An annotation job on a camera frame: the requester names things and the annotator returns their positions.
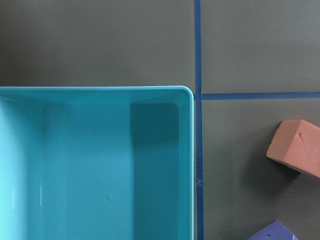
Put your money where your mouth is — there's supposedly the left purple foam block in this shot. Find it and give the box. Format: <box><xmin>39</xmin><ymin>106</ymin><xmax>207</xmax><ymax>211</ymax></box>
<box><xmin>247</xmin><ymin>220</ymin><xmax>298</xmax><ymax>240</ymax></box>

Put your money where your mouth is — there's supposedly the left orange foam block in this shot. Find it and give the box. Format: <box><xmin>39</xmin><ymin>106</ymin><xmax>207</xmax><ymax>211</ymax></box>
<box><xmin>266</xmin><ymin>119</ymin><xmax>320</xmax><ymax>178</ymax></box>

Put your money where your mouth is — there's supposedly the teal plastic bin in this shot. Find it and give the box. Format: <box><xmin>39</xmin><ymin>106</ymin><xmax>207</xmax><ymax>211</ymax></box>
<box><xmin>0</xmin><ymin>86</ymin><xmax>194</xmax><ymax>240</ymax></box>

